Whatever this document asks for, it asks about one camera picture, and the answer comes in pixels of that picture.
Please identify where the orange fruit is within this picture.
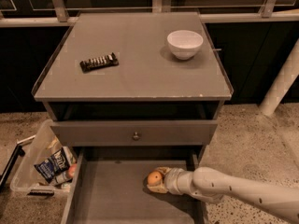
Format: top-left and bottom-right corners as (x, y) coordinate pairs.
(147, 171), (163, 186)

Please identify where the metal railing frame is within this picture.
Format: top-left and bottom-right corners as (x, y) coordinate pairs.
(0, 0), (299, 27)

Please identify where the grey drawer cabinet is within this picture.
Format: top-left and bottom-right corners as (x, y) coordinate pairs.
(31, 11), (235, 161)

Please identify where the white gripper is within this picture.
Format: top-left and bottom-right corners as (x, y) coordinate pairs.
(147, 167), (195, 195)

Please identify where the dark snack bar packet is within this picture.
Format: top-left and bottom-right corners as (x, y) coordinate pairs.
(79, 53), (119, 73)

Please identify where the grey open middle drawer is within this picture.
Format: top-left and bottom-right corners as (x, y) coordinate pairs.
(61, 147), (208, 224)

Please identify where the black metal frame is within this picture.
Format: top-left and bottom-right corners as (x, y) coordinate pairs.
(0, 135), (35, 192)

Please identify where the blue chip bag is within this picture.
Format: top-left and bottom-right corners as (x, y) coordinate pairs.
(34, 147), (71, 183)

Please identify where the white ceramic bowl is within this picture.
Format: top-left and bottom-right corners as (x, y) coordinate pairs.
(167, 30), (204, 60)

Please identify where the small red fruit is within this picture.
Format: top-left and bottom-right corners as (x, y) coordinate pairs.
(66, 164), (77, 178)

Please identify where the grey top drawer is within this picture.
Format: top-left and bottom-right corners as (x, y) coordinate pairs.
(50, 120), (218, 147)

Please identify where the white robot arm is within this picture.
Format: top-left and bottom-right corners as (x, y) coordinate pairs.
(149, 47), (299, 224)

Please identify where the clear plastic bin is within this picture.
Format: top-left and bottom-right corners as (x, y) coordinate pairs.
(10, 119), (78, 195)

